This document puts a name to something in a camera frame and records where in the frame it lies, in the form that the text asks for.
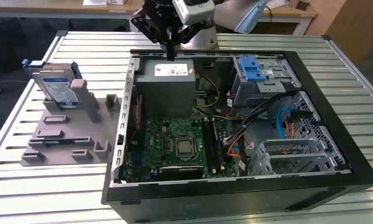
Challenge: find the black PC case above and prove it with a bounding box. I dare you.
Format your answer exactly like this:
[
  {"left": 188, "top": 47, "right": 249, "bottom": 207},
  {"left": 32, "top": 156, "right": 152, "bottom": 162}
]
[{"left": 101, "top": 49, "right": 373, "bottom": 224}]

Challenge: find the CPU socket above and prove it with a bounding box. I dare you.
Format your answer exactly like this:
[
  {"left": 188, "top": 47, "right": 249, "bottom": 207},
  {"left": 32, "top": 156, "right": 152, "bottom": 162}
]
[{"left": 173, "top": 134, "right": 198, "bottom": 163}]

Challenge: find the green motherboard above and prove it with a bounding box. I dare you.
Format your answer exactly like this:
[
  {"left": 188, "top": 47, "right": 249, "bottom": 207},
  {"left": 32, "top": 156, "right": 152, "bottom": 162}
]
[{"left": 124, "top": 118, "right": 237, "bottom": 182}]

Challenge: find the grey power supply unit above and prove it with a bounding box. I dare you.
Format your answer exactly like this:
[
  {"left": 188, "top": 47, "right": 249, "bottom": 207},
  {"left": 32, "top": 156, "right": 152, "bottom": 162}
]
[{"left": 133, "top": 59, "right": 196, "bottom": 119}]

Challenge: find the hard disk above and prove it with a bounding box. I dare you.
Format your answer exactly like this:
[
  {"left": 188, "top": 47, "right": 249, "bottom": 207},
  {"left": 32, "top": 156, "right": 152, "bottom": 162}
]
[{"left": 22, "top": 60, "right": 81, "bottom": 108}]

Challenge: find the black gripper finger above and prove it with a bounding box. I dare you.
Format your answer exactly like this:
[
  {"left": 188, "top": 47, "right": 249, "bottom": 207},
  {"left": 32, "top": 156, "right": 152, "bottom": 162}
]
[
  {"left": 170, "top": 21, "right": 206, "bottom": 61},
  {"left": 130, "top": 9, "right": 172, "bottom": 61}
]

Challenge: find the black graphics card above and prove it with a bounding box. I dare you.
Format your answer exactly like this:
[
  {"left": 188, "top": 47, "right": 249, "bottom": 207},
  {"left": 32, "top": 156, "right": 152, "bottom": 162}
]
[{"left": 158, "top": 165, "right": 205, "bottom": 180}]

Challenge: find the wooden desk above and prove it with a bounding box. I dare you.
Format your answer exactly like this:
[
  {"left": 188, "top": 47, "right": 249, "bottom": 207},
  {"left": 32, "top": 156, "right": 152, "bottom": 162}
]
[{"left": 0, "top": 0, "right": 317, "bottom": 35}]

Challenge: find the silver optical drive cage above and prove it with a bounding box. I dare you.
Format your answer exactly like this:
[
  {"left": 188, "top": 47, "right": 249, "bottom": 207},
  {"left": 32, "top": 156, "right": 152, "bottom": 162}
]
[{"left": 232, "top": 56, "right": 301, "bottom": 107}]

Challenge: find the black wire bundle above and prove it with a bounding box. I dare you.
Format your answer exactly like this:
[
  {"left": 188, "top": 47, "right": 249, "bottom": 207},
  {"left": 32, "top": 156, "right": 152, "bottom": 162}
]
[{"left": 224, "top": 93, "right": 296, "bottom": 150}]

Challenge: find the yellow wire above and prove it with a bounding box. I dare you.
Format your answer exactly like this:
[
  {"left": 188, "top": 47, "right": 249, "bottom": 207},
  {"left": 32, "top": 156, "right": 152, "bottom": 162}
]
[{"left": 194, "top": 74, "right": 221, "bottom": 109}]

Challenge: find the blue wire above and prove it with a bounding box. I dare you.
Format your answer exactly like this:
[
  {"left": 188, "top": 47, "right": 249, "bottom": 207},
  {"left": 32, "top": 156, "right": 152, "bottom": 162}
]
[{"left": 276, "top": 108, "right": 298, "bottom": 140}]

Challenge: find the blue drive latch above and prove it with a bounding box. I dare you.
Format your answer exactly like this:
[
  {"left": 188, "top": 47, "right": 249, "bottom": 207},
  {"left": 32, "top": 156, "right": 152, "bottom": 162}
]
[{"left": 240, "top": 57, "right": 266, "bottom": 82}]

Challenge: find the silver disk bay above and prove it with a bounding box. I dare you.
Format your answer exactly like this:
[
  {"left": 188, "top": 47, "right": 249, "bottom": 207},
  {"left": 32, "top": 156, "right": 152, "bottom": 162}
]
[{"left": 246, "top": 137, "right": 345, "bottom": 175}]

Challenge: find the green RAM stick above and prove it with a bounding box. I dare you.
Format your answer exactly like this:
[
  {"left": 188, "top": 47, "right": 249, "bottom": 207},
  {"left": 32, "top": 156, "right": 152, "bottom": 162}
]
[{"left": 44, "top": 139, "right": 74, "bottom": 145}]

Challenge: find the silver CPU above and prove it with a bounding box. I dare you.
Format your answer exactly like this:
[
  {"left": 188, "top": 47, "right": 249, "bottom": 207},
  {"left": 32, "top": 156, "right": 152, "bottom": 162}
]
[{"left": 176, "top": 140, "right": 193, "bottom": 156}]

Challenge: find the orange wire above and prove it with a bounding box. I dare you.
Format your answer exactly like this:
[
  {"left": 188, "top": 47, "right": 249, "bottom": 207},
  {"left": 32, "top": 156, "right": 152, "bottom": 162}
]
[
  {"left": 285, "top": 119, "right": 296, "bottom": 140},
  {"left": 225, "top": 134, "right": 248, "bottom": 157}
]

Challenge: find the black RAM slot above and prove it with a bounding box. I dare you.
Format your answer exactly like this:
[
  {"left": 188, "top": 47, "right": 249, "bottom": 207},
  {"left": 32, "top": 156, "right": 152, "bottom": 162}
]
[{"left": 204, "top": 119, "right": 218, "bottom": 172}]

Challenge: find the grey parts rack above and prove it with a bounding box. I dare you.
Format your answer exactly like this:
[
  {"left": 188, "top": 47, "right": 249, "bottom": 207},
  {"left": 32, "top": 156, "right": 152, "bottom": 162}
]
[{"left": 20, "top": 79, "right": 124, "bottom": 167}]

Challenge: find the installed RAM stick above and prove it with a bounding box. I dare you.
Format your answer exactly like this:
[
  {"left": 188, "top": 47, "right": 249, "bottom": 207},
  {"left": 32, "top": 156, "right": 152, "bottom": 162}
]
[{"left": 212, "top": 118, "right": 226, "bottom": 171}]

